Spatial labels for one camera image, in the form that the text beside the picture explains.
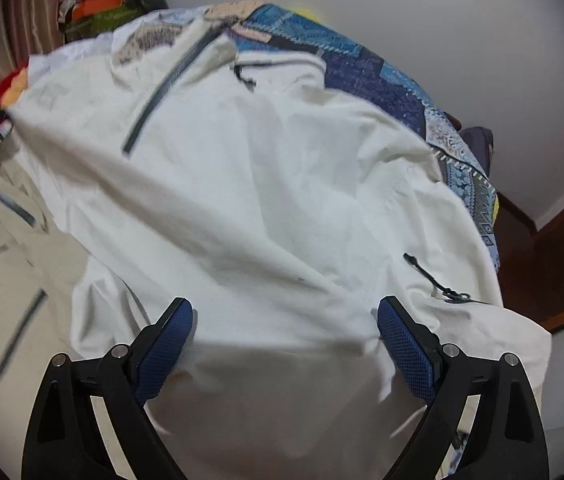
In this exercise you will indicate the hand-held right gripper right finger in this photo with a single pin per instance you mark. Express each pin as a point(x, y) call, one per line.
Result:
point(404, 345)

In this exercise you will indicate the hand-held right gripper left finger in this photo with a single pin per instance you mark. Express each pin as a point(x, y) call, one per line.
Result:
point(167, 345)

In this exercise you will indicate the white zip jacket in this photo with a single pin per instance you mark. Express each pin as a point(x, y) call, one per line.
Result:
point(262, 185)

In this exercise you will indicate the brown striped curtain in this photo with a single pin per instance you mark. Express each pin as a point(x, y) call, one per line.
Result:
point(22, 20)

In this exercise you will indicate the green cloth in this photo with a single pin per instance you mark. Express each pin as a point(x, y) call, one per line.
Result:
point(102, 22)

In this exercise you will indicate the orange cloth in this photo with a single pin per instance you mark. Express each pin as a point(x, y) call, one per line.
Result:
point(97, 7)

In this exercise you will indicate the white cloth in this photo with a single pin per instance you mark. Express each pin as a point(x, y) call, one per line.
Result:
point(112, 40)

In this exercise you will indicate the yellow sheet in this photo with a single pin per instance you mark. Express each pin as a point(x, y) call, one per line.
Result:
point(495, 207)

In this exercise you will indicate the brown wooden furniture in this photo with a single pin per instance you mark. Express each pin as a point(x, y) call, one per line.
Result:
point(561, 260)

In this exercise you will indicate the dark purple cloth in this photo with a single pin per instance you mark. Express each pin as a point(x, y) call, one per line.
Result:
point(476, 142)

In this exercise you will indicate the blue patchwork quilt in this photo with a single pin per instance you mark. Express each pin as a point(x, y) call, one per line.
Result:
point(361, 65)

